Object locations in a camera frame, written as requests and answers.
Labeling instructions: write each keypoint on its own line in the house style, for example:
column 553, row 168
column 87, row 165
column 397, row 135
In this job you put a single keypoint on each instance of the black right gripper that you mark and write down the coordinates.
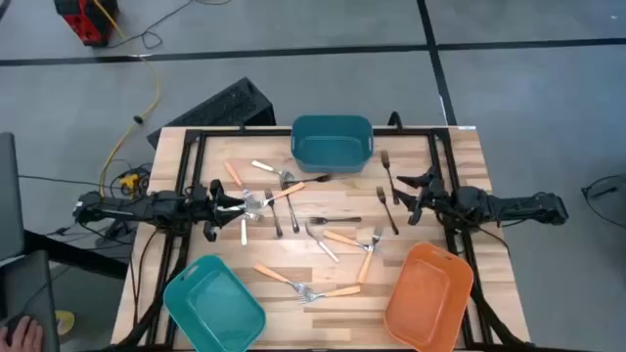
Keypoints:
column 442, row 198

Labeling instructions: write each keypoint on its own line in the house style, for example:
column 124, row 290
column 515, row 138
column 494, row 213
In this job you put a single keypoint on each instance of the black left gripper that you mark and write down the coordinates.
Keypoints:
column 200, row 207

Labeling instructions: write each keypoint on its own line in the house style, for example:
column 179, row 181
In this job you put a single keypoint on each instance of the black metal fork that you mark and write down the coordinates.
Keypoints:
column 275, row 220
column 342, row 220
column 292, row 212
column 305, row 180
column 388, row 211
column 389, row 176

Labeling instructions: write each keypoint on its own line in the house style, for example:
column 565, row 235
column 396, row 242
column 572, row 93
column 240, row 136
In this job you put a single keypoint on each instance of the dark teal deep bin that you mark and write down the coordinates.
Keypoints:
column 332, row 146

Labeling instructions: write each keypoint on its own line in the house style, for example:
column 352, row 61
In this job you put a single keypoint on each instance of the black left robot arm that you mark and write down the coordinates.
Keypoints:
column 127, row 207

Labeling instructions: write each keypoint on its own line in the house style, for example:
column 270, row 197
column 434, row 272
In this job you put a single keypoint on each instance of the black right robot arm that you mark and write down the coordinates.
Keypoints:
column 513, row 207

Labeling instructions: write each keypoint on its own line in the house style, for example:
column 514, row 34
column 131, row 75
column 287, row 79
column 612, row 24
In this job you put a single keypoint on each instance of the white tape strip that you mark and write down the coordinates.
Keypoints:
column 467, row 128

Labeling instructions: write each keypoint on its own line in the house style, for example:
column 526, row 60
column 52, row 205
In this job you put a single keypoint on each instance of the yellow power plug block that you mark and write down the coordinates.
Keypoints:
column 129, row 181

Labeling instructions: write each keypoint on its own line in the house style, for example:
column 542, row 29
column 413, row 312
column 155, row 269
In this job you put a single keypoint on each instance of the green-teal shallow tray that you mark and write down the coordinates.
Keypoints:
column 215, row 308

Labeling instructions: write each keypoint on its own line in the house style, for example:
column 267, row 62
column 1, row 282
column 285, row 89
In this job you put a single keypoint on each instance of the orange shallow tray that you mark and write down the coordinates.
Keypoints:
column 428, row 298

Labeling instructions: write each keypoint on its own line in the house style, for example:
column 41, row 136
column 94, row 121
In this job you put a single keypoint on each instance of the black floor beam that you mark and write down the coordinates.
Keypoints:
column 73, row 251

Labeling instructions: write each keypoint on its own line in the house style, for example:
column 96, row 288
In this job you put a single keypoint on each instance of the yellow round floor sticker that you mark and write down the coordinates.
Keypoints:
column 66, row 322

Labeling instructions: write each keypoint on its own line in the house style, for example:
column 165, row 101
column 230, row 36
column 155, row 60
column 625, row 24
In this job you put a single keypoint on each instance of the dark grey desk top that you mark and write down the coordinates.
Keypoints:
column 29, row 283

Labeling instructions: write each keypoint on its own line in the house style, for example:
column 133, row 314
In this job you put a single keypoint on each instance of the grey flat panel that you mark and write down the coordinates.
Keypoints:
column 10, row 195

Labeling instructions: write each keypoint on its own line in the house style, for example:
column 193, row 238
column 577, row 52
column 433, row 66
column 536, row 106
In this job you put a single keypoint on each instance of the red and black equipment case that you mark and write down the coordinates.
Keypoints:
column 83, row 22

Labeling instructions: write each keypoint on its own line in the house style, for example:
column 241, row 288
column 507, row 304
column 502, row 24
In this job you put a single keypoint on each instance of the person's hand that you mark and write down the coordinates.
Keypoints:
column 22, row 337

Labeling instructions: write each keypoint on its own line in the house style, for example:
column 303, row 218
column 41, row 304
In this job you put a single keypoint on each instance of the black aluminium table frame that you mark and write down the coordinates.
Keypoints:
column 244, row 132

